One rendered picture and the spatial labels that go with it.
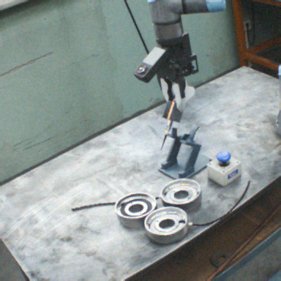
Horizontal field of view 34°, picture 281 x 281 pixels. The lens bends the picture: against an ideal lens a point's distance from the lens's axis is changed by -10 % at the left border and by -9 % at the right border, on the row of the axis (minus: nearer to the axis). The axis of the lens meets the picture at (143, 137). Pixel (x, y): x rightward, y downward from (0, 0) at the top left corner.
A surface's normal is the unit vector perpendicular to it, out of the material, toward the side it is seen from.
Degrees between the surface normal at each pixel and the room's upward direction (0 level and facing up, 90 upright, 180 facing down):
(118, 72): 90
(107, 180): 0
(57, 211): 0
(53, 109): 90
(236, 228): 0
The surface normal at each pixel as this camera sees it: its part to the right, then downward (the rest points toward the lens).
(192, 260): -0.15, -0.84
